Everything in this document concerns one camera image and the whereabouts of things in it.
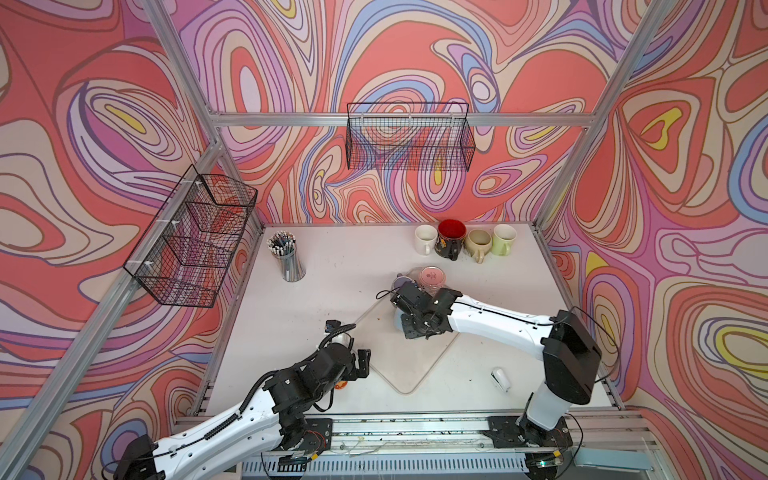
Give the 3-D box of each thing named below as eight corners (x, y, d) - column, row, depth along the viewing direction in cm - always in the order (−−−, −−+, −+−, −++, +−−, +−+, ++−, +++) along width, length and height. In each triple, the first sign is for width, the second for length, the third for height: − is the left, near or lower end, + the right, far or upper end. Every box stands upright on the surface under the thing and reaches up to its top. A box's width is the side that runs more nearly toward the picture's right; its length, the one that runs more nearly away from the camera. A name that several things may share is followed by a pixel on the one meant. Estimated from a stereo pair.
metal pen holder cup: (280, 282, 105) (263, 250, 91) (285, 264, 110) (270, 231, 96) (303, 282, 105) (290, 250, 91) (307, 264, 110) (295, 231, 96)
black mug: (436, 266, 108) (440, 249, 101) (432, 237, 118) (435, 219, 110) (465, 266, 108) (471, 249, 101) (459, 236, 118) (464, 219, 110)
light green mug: (485, 258, 111) (492, 241, 104) (491, 238, 117) (498, 221, 110) (505, 264, 109) (513, 248, 102) (510, 244, 115) (518, 227, 108)
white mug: (415, 262, 109) (416, 246, 102) (413, 239, 116) (414, 223, 109) (436, 262, 109) (439, 246, 102) (433, 239, 116) (436, 223, 109)
